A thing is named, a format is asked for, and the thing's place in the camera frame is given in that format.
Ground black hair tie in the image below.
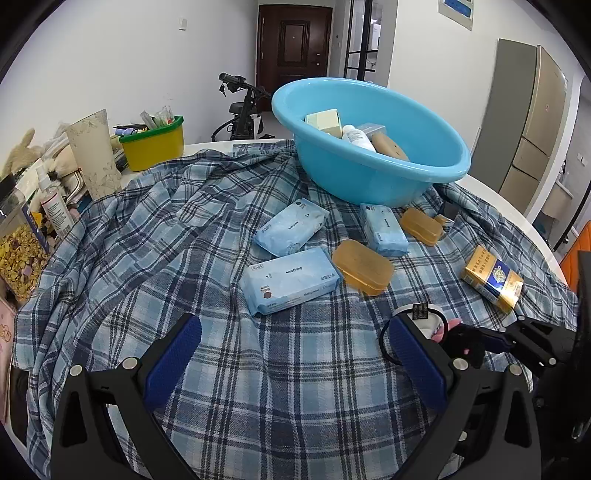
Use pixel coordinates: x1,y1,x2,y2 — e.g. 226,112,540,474
379,302,450,366

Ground blue plaid cloth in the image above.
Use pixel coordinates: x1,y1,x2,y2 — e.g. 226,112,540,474
11,138,580,480

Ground gold blue cigarette box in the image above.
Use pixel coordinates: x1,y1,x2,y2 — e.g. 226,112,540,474
460,246,525,315

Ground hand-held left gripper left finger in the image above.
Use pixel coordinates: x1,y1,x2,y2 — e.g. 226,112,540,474
50,313,204,480

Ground black bicycle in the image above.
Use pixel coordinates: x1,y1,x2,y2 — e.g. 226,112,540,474
211,71,273,141

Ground white pink hair accessory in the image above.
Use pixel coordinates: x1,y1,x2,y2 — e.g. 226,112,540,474
399,305,462,342

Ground small blue wipes pack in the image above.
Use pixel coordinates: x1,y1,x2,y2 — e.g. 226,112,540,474
359,203,410,257

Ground white spray bottle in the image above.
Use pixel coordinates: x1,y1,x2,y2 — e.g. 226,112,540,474
34,159,75,238

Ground crumpled blue wipes pack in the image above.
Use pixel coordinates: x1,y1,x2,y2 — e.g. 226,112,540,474
253,199,331,258

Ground black framed glass door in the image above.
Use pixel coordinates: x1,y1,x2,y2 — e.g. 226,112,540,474
344,0,393,84

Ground cream carton box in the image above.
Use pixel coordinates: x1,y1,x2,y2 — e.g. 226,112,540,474
304,109,343,136

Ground green white sachets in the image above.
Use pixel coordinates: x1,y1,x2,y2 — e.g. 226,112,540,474
140,106,178,127

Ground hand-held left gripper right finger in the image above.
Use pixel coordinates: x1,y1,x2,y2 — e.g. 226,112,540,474
388,315,542,480

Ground white lotion bottle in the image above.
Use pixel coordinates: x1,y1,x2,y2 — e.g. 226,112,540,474
342,124,377,153

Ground large blue wipes pack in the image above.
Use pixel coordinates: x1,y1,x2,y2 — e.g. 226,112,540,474
239,246,345,317

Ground small orange soap case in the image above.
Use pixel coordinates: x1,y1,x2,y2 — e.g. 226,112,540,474
400,208,446,247

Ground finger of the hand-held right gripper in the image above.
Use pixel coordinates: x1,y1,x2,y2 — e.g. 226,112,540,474
444,324,490,370
478,316,578,367

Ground white vanity cabinet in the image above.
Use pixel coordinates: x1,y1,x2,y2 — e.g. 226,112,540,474
540,180,575,220

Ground large orange soap case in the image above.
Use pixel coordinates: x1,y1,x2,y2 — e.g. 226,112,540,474
332,239,395,296

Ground floral cream tumbler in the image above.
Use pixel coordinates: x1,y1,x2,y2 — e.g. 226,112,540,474
65,109,123,201

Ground dark brown entrance door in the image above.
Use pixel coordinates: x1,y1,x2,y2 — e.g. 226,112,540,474
256,4,334,88

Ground cream plush toy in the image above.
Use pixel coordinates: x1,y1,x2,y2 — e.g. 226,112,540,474
46,148,77,178

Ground pink plastic bag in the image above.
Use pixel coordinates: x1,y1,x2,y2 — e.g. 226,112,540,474
0,295,19,425

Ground yellow plastic bin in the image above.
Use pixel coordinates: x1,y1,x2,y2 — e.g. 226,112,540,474
119,115,185,172

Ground orange chair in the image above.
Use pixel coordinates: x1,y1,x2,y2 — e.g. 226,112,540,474
561,222,591,287

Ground tan plush toy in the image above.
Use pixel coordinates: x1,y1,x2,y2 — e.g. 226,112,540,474
0,128,40,178

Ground gold grey refrigerator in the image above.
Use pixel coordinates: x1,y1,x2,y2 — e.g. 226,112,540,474
468,38,571,215

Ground wall electrical panel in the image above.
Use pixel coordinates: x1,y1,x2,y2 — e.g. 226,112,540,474
436,0,476,31

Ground tan oval soap bar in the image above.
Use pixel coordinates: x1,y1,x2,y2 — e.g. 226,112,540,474
372,134,411,162

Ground blue plastic basin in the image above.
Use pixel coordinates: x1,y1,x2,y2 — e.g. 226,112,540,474
271,78,472,208

